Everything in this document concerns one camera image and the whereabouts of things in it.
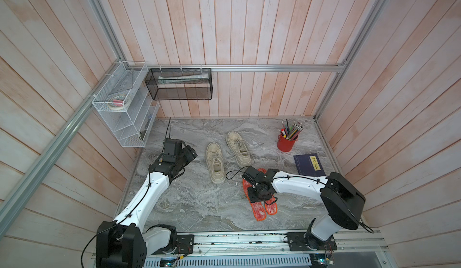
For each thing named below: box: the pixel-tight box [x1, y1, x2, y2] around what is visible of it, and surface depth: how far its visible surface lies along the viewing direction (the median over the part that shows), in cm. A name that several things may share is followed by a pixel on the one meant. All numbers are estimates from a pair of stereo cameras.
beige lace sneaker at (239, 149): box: [226, 130, 252, 168], surface depth 100 cm
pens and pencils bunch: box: [277, 118, 304, 141], surface depth 99 cm
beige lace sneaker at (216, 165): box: [205, 141, 226, 185], surface depth 92 cm
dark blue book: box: [293, 153, 326, 177], surface depth 100 cm
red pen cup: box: [276, 134, 298, 153], surface depth 102 cm
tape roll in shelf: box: [107, 94, 131, 111], surface depth 74 cm
